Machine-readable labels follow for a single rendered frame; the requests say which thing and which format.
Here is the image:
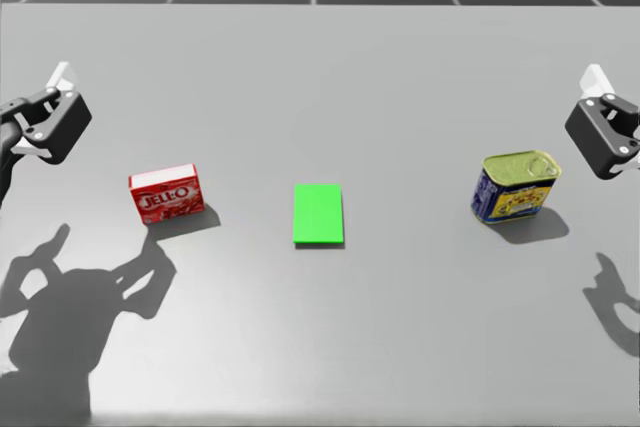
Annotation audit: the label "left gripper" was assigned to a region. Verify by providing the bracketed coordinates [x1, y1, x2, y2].
[0, 61, 94, 209]

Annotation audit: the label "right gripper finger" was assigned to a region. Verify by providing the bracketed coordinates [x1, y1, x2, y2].
[564, 63, 640, 181]

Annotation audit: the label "green and blue rectangular can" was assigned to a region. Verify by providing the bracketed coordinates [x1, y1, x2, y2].
[469, 149, 563, 225]

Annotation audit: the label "red and white carton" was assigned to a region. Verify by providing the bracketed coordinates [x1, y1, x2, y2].
[128, 163, 207, 227]

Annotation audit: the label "green pad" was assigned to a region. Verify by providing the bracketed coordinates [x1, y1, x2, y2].
[291, 183, 346, 250]

